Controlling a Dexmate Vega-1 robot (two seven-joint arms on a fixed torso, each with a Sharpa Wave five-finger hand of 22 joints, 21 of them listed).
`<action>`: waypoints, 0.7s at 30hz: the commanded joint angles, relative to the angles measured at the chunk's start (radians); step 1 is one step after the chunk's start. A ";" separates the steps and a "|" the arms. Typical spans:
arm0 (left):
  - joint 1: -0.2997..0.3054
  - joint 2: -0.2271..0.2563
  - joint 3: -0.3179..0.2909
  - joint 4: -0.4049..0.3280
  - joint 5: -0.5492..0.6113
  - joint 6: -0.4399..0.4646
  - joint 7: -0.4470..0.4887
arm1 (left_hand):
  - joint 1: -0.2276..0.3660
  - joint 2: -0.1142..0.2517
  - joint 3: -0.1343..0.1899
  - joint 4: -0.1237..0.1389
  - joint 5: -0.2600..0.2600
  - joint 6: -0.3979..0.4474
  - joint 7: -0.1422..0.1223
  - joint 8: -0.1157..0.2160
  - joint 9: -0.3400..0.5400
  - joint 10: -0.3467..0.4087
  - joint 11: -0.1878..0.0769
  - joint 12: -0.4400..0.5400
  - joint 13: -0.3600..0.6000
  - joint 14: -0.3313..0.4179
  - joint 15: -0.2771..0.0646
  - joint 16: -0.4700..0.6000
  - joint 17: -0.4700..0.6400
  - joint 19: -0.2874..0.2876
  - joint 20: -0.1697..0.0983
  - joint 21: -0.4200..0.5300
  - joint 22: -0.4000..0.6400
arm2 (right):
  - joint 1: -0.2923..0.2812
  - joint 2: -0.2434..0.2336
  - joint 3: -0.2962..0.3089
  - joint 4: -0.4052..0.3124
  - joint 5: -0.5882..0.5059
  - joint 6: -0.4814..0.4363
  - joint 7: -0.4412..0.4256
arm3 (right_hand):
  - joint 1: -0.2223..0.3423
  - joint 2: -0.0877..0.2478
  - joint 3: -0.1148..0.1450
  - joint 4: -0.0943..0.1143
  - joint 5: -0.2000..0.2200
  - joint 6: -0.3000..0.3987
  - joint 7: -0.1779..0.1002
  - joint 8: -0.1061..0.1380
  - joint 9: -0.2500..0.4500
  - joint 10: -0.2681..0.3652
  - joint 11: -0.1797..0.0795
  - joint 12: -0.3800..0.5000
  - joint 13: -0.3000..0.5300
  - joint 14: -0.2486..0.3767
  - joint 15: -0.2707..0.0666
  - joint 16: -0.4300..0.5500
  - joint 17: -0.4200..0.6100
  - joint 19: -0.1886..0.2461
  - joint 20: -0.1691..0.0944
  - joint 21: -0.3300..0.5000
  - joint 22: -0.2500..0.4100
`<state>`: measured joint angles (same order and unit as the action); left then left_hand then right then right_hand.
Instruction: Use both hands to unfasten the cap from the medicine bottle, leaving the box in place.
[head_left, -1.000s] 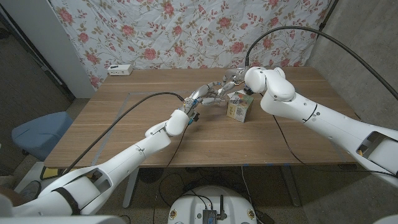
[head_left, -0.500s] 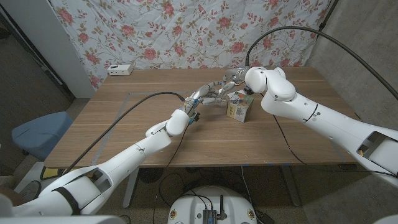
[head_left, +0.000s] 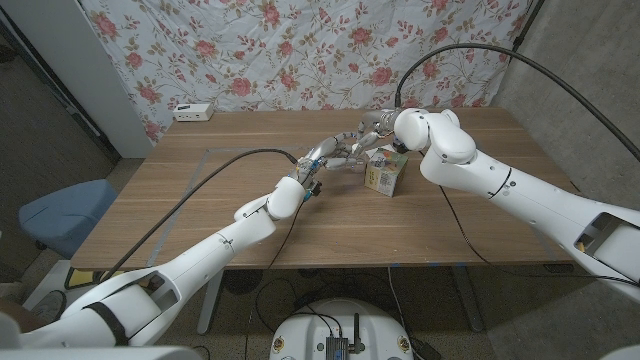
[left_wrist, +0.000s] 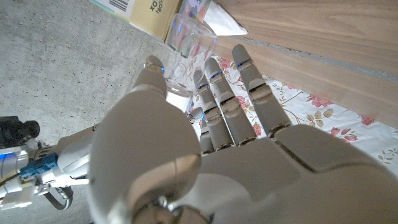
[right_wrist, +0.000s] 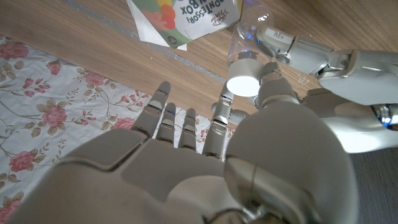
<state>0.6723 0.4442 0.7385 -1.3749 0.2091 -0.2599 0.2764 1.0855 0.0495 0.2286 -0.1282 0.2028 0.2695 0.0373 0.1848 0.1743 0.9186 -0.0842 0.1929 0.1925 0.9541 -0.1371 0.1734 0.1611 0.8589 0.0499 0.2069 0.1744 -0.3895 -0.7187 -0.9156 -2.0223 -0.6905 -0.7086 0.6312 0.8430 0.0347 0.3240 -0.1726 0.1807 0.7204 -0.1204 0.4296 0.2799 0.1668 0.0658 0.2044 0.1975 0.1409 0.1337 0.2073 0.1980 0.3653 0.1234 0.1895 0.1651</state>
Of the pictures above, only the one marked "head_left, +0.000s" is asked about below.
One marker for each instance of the white partition panel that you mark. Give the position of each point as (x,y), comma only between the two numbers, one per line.
(75,60)

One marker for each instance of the colourful cardboard box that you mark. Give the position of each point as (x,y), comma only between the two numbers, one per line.
(385,172)

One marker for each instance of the clear medicine bottle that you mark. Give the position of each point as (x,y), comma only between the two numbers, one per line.
(362,166)

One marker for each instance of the white robot torso base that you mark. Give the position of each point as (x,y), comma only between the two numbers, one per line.
(305,335)

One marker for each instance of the white floor board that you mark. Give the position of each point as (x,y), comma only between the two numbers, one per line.
(50,280)

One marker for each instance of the white power strip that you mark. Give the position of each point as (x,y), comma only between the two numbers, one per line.
(192,112)

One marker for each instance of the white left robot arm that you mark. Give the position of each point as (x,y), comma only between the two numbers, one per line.
(210,250)

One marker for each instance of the yellow black floor mat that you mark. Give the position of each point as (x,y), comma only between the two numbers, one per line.
(77,277)

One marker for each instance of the black antenna module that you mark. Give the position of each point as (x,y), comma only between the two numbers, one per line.
(337,347)

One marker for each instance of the black backdrop pole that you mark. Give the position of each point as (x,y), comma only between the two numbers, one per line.
(527,30)

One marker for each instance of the black round perforated disc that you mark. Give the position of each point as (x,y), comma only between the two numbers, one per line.
(242,281)

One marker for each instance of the blue stool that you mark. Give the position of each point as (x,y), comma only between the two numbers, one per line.
(65,215)

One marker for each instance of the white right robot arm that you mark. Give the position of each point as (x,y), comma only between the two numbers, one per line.
(525,190)

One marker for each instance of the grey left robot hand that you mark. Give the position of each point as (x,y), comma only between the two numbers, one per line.
(322,148)

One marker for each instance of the floral backdrop cloth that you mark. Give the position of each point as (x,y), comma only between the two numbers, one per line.
(300,50)

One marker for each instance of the white table leg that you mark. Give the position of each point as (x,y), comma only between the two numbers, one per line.
(210,300)

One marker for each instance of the grey table leg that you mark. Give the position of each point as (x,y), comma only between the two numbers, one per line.
(467,300)

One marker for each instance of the grey sneaker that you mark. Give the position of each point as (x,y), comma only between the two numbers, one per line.
(50,305)

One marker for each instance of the person's bare leg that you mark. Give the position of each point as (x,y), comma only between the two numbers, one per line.
(17,306)

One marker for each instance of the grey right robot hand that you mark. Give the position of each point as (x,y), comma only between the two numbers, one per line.
(380,120)

